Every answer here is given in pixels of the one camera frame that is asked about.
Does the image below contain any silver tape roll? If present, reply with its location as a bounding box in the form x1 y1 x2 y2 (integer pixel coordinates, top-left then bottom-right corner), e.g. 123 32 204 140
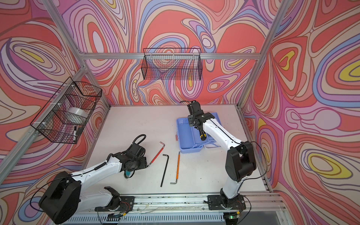
67 107 88 118

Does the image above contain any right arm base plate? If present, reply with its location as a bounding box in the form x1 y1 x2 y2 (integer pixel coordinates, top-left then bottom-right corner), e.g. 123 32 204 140
205 195 246 212

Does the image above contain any black wire basket back wall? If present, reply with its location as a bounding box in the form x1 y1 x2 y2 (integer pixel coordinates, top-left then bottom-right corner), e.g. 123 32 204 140
141 47 203 81

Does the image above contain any orange sleeved hex key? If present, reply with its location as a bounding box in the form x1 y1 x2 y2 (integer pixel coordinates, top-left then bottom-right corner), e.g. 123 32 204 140
170 151 181 185

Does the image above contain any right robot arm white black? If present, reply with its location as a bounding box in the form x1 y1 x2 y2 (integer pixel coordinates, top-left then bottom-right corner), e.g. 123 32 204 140
187 100 257 200

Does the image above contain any yellow black utility knife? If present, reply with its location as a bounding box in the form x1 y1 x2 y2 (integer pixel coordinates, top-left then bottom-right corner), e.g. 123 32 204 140
197 127 207 141

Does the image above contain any teal utility knife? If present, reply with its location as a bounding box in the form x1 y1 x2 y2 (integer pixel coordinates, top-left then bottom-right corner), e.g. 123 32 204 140
124 170 135 179

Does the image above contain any white pink tool box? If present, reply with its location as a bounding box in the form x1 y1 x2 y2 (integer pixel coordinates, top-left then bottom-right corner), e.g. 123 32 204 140
176 117 220 154

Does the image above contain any black wire basket left wall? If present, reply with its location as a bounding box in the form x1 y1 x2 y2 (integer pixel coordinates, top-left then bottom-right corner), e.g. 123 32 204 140
30 78 102 144

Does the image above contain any black marker pen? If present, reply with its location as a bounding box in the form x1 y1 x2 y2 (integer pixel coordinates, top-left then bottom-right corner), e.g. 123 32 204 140
73 126 77 143

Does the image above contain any black hex key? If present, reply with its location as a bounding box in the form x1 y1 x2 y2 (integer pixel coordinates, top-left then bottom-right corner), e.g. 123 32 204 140
160 154 169 188

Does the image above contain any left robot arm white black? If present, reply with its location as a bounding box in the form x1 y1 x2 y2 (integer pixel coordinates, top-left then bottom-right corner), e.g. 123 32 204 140
38 134 147 225

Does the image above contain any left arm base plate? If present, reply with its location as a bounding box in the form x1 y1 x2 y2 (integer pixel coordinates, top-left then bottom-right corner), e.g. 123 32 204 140
95 196 135 213

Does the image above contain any black wire basket wall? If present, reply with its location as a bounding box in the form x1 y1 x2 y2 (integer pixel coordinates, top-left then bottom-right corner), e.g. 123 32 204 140
141 47 203 81
30 78 102 144

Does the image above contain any red sleeved hex key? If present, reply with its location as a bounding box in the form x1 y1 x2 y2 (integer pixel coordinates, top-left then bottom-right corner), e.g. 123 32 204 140
147 142 166 167

